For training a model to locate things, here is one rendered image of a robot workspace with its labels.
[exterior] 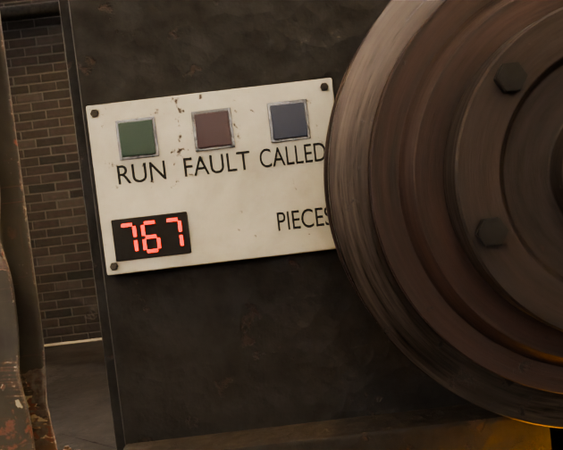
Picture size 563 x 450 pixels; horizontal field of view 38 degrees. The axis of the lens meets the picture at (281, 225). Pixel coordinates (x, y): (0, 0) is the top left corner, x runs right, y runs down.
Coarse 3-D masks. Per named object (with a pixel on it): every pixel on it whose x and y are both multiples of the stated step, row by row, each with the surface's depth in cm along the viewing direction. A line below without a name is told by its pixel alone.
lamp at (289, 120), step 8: (280, 104) 86; (288, 104) 86; (296, 104) 86; (304, 104) 86; (272, 112) 86; (280, 112) 86; (288, 112) 86; (296, 112) 86; (304, 112) 86; (272, 120) 86; (280, 120) 86; (288, 120) 86; (296, 120) 86; (304, 120) 86; (280, 128) 86; (288, 128) 86; (296, 128) 86; (304, 128) 86; (280, 136) 86; (288, 136) 86; (296, 136) 86; (304, 136) 86
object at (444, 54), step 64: (448, 0) 71; (512, 0) 69; (448, 64) 69; (384, 128) 72; (448, 128) 70; (384, 192) 72; (384, 256) 74; (448, 256) 70; (448, 320) 73; (512, 320) 71
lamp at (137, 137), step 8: (144, 120) 86; (120, 128) 86; (128, 128) 86; (136, 128) 86; (144, 128) 86; (152, 128) 86; (120, 136) 86; (128, 136) 86; (136, 136) 86; (144, 136) 86; (152, 136) 86; (120, 144) 86; (128, 144) 86; (136, 144) 86; (144, 144) 86; (152, 144) 86; (128, 152) 86; (136, 152) 86; (144, 152) 86; (152, 152) 86
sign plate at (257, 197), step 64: (192, 128) 86; (256, 128) 86; (320, 128) 86; (128, 192) 87; (192, 192) 87; (256, 192) 87; (320, 192) 87; (128, 256) 87; (192, 256) 87; (256, 256) 87
